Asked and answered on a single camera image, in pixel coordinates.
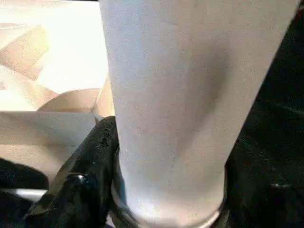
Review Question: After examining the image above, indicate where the white plastic table top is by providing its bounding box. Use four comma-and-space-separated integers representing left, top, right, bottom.
0, 0, 117, 190

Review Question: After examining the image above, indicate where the black plastic mat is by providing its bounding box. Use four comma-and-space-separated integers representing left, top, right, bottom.
223, 9, 304, 228

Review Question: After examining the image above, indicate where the white plastic table leg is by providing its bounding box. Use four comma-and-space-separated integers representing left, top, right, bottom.
97, 0, 302, 228

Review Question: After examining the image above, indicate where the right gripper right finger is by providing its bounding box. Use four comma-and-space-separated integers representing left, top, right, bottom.
223, 138, 304, 228

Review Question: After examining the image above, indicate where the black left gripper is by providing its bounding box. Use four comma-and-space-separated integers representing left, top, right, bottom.
0, 158, 50, 224

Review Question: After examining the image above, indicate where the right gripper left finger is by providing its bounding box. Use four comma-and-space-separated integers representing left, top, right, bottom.
24, 115, 120, 228

